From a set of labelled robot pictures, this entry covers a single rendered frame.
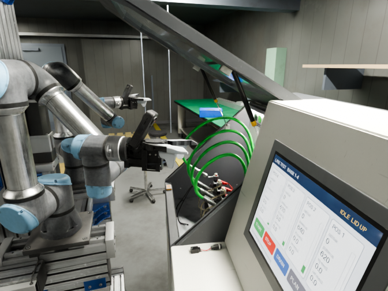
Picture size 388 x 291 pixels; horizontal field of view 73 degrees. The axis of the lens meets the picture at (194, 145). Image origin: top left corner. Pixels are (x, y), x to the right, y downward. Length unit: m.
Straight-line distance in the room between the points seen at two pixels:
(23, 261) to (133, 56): 5.83
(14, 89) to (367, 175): 0.88
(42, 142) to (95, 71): 5.43
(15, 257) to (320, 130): 1.13
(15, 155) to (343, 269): 0.88
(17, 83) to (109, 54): 5.79
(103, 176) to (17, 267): 0.56
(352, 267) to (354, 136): 0.24
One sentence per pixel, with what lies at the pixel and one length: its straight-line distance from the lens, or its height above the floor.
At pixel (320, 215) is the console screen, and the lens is 0.64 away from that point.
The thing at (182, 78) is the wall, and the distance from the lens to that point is 7.83.
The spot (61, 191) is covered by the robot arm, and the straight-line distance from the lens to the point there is 1.09.
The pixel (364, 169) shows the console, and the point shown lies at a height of 1.48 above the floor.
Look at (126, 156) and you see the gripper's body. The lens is 0.75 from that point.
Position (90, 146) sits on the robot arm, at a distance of 0.78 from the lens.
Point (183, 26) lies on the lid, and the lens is 0.87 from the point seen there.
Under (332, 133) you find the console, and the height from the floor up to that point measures 1.52.
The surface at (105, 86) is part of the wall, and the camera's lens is 6.67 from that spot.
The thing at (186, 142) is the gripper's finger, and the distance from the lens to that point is 0.78.
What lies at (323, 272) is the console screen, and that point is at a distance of 0.64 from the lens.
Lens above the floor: 1.67
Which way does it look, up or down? 17 degrees down
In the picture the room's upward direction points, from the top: straight up
